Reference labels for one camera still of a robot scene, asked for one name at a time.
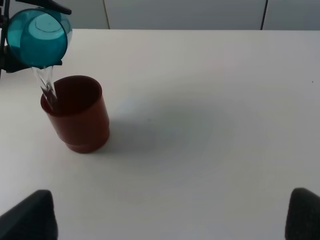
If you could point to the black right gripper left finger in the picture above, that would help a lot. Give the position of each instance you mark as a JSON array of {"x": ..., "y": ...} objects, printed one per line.
[{"x": 31, "y": 219}]

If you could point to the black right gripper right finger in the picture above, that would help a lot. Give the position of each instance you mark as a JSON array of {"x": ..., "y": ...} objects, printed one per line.
[{"x": 303, "y": 216}]

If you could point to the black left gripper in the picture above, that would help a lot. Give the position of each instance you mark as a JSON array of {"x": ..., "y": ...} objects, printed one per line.
[{"x": 11, "y": 65}]

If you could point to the teal transparent plastic cup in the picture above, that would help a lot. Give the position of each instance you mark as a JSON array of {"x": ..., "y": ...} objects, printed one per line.
[{"x": 39, "y": 37}]

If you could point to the red plastic cup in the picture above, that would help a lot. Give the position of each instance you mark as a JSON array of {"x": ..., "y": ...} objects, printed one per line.
[{"x": 82, "y": 120}]

